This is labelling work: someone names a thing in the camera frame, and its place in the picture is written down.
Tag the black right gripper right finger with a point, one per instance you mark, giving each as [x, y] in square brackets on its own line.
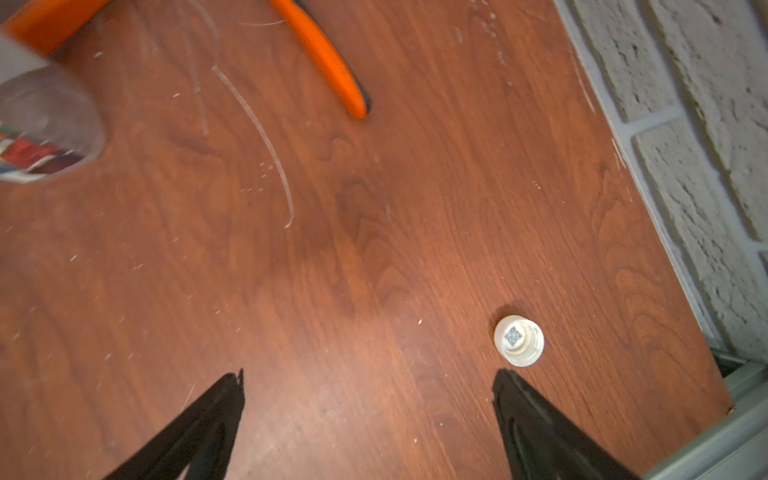
[541, 442]

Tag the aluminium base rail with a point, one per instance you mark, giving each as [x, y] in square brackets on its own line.
[736, 446]

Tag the orange handled pliers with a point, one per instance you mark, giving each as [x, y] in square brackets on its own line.
[46, 25]

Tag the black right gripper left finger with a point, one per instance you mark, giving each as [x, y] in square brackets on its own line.
[198, 443]

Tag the small white bottle cap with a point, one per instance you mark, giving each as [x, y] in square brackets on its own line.
[519, 340]

